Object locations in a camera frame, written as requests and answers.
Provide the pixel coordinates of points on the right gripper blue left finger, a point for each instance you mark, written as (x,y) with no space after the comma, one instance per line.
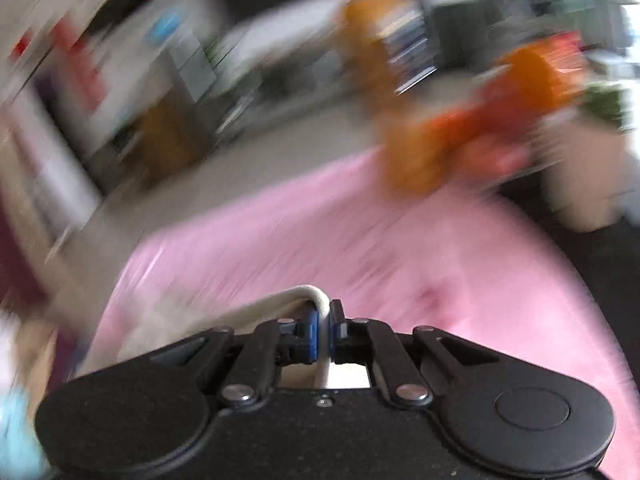
(299,339)

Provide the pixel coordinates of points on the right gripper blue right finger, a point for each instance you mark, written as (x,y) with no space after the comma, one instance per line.
(349,340)

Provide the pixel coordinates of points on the cream white garment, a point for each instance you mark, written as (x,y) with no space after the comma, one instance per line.
(210,319)

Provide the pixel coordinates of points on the pink bed sheet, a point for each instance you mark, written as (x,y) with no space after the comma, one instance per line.
(474,266)

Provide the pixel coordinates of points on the orange giraffe plush toy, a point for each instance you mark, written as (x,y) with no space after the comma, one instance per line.
(386,42)

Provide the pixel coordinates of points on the brown wooden cabinet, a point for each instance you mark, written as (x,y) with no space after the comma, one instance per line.
(169,144)

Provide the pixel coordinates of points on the red orange plush toy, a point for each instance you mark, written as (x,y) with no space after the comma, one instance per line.
(485,139)

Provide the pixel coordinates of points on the light blue cloth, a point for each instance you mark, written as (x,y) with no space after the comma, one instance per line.
(21,454)

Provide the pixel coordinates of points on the blue globe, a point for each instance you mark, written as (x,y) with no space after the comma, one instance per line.
(165,26)

